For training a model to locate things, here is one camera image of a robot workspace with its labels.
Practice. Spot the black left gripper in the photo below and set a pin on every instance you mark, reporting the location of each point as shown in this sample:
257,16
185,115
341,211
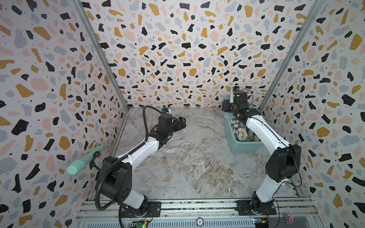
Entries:
177,123

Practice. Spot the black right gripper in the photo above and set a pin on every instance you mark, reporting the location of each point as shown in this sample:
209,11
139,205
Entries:
227,105

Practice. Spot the world map print glasses case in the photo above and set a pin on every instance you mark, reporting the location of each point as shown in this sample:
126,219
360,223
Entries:
241,134

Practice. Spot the teal plastic storage box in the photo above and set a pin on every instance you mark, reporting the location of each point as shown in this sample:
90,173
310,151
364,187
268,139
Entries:
237,147

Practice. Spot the light blue fabric glasses case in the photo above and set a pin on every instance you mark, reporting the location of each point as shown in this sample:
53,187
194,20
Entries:
227,98

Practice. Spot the newspaper flag glasses case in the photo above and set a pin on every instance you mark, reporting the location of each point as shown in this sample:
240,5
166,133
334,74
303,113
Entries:
235,123

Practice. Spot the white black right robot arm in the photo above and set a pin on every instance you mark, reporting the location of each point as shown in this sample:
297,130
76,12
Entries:
284,159

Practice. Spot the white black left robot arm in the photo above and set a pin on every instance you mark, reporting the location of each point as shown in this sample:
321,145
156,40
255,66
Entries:
114,182

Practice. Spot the mint green handheld microphone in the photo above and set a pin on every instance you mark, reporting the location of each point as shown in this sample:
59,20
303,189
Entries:
80,164

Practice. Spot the pink toy car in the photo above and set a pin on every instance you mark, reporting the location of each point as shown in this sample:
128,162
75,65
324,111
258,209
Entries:
288,218

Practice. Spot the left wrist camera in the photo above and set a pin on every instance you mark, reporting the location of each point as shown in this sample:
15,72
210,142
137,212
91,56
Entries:
166,110

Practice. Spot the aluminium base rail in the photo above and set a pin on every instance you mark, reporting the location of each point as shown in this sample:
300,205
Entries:
202,213

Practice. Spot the aluminium wall frame strip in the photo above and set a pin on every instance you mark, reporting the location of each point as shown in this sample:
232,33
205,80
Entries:
97,47

